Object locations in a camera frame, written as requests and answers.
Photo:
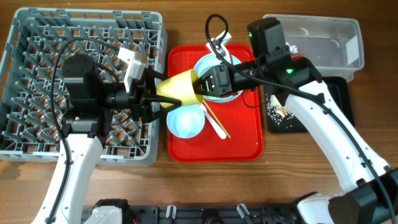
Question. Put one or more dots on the yellow plastic cup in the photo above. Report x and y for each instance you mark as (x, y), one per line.
(180, 87)

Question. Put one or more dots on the white plastic fork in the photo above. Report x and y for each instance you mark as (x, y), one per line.
(214, 124)

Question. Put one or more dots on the wooden chopstick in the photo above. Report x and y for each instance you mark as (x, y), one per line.
(216, 119)

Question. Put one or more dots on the light blue plate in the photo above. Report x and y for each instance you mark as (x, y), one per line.
(202, 66)

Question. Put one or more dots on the rice and peanut shells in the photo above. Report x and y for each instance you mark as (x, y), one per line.
(276, 112)

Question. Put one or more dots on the black plastic tray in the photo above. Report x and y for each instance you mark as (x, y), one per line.
(338, 88)

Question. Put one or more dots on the red sauce packet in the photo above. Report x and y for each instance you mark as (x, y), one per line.
(295, 57)

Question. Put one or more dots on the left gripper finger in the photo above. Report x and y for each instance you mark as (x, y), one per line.
(150, 77)
(154, 107)

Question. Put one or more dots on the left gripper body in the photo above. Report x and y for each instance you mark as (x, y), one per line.
(136, 102)

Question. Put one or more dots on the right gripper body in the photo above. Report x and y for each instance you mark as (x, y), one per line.
(225, 79)

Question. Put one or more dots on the white napkin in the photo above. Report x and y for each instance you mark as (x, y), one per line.
(293, 48)

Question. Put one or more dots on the red plastic tray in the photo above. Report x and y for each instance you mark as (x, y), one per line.
(244, 124)

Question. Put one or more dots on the clear plastic bin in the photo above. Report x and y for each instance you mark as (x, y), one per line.
(333, 44)

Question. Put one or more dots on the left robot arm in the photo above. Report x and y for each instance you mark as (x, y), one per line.
(84, 130)

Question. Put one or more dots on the light blue small bowl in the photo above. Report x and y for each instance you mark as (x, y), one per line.
(186, 122)

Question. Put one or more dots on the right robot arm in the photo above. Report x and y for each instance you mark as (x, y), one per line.
(368, 182)

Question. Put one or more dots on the grey dishwasher rack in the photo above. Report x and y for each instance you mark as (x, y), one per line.
(33, 94)

